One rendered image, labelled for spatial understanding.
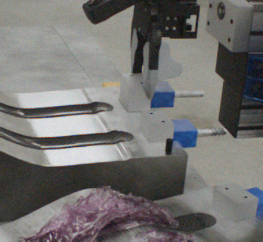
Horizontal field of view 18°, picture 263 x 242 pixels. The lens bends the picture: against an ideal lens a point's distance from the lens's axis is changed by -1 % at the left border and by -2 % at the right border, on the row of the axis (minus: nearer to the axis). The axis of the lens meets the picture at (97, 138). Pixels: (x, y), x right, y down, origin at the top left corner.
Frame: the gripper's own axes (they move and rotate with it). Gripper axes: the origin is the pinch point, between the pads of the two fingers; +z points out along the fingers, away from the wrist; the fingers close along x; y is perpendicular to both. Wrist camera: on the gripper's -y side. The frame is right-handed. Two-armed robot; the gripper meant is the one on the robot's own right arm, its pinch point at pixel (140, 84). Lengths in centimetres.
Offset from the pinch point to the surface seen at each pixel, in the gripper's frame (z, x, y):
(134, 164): 4.6, -17.6, -5.9
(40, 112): 4.5, 1.2, -15.1
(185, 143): 4.2, -12.9, 3.3
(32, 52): 12, 52, -7
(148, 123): 1.0, -12.5, -2.5
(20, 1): 92, 374, 51
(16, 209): 10.6, -17.6, -22.1
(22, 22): 92, 332, 44
